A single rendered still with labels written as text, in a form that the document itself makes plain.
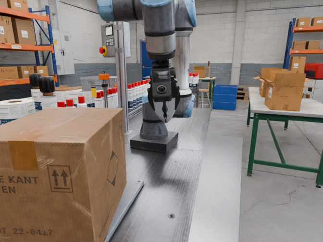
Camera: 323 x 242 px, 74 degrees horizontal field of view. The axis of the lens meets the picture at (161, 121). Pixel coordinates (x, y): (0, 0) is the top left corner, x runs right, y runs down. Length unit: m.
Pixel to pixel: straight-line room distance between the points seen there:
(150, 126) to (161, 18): 0.66
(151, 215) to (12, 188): 0.36
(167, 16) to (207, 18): 8.44
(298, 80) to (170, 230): 2.09
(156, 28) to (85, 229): 0.46
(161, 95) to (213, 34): 8.37
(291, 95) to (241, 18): 6.52
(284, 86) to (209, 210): 1.91
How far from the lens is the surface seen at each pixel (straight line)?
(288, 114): 2.44
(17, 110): 1.49
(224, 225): 0.67
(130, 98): 1.76
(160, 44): 0.53
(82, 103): 1.19
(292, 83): 2.46
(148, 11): 0.53
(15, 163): 0.50
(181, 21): 0.98
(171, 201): 0.73
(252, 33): 8.75
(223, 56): 8.74
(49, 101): 1.41
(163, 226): 0.64
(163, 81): 0.52
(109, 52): 1.35
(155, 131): 1.07
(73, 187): 0.46
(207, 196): 0.77
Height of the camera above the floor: 1.26
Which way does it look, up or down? 16 degrees down
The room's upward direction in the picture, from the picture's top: straight up
